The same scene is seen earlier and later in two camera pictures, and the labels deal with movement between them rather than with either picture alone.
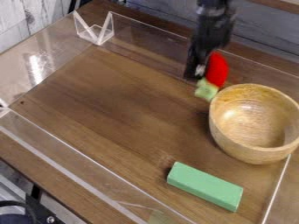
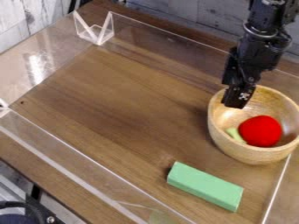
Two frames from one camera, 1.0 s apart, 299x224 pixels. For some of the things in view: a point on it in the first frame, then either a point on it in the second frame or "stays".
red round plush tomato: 218,69 -> 260,130
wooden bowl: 255,122 stays
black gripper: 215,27 -> 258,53
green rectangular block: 219,192 stays
